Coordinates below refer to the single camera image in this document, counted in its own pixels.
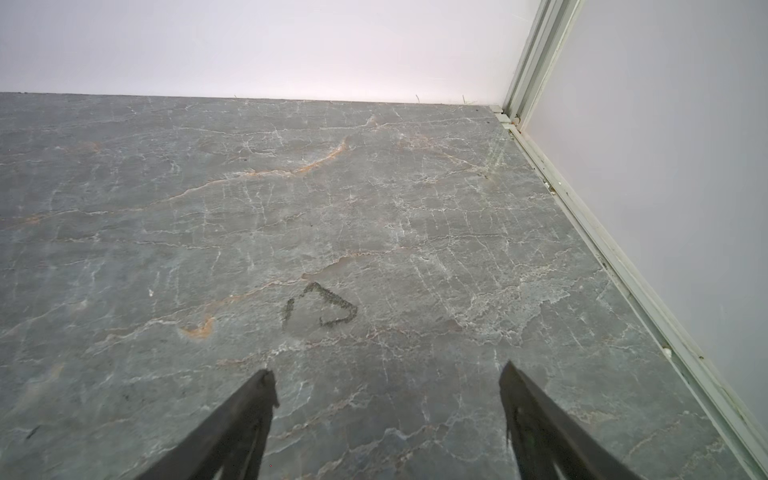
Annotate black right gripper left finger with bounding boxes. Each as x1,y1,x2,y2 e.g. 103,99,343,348
139,369,279,479

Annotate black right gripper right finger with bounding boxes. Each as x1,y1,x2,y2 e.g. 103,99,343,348
499,362,638,480

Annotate aluminium frame rail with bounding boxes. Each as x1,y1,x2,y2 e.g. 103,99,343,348
503,1,767,479

